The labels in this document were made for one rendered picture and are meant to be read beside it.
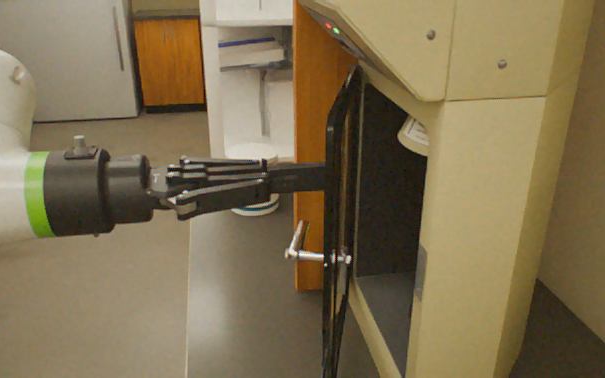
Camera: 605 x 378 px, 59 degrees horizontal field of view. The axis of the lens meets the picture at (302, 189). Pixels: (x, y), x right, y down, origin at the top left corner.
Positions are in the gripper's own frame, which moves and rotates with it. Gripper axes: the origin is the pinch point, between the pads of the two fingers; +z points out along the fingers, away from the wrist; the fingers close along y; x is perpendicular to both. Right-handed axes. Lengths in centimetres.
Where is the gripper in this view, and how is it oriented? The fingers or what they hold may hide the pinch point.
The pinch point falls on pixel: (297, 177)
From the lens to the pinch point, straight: 61.2
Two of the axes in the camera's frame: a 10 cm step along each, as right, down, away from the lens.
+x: 0.0, 9.1, 4.1
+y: -1.8, -4.0, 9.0
